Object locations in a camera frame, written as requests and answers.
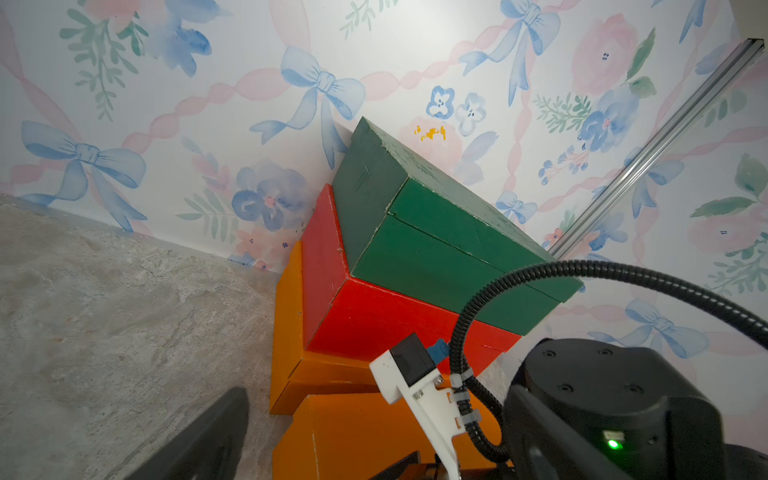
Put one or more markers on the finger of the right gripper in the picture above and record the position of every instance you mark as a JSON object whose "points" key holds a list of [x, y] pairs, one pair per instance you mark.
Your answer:
{"points": [[394, 471]]}

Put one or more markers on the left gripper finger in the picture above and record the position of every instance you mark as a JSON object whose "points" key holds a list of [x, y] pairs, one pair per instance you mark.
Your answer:
{"points": [[209, 448]]}

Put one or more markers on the orange shoebox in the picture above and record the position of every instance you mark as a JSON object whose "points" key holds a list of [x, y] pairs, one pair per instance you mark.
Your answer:
{"points": [[295, 372], [348, 436]]}

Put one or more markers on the red shoebox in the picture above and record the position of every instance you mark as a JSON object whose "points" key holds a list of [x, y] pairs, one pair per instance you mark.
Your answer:
{"points": [[347, 317]]}

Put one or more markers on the green shoebox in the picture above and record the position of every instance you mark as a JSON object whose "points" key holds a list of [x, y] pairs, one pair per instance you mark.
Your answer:
{"points": [[409, 227]]}

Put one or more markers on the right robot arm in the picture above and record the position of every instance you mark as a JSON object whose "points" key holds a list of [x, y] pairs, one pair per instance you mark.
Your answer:
{"points": [[576, 409]]}

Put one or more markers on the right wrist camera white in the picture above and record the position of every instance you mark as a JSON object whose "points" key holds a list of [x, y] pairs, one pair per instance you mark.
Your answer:
{"points": [[409, 372]]}

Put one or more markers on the right corner aluminium post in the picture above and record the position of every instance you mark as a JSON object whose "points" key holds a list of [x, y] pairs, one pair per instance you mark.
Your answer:
{"points": [[738, 61]]}

